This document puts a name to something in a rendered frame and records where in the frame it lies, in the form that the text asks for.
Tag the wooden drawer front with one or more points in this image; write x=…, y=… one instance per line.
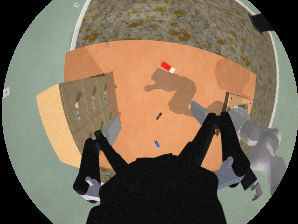
x=102, y=92
x=74, y=105
x=92, y=102
x=97, y=123
x=82, y=135
x=107, y=115

